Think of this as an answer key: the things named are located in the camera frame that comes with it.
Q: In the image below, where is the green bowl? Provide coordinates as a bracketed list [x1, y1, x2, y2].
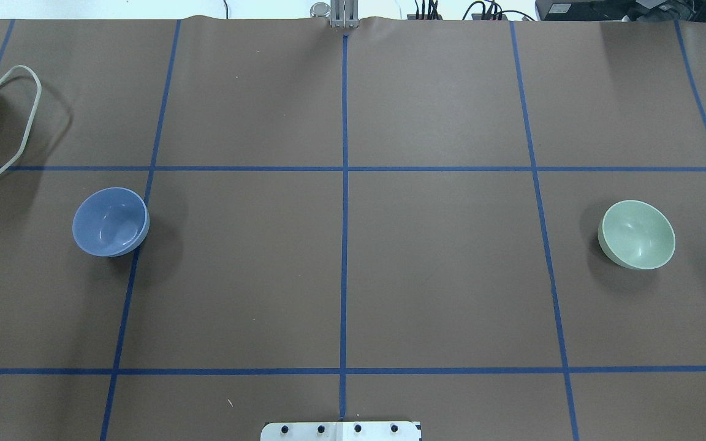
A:
[597, 199, 677, 271]

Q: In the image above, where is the blue bowl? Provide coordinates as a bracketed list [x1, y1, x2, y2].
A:
[71, 187, 151, 258]

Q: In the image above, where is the aluminium frame post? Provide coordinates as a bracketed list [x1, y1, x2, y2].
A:
[330, 0, 360, 28]

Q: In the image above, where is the white toaster power cable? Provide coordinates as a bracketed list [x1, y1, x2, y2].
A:
[0, 65, 42, 201]

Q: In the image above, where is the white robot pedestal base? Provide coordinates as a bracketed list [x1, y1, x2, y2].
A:
[260, 421, 422, 440]

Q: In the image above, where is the black monitor base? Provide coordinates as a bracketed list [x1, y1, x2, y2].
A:
[534, 1, 706, 23]

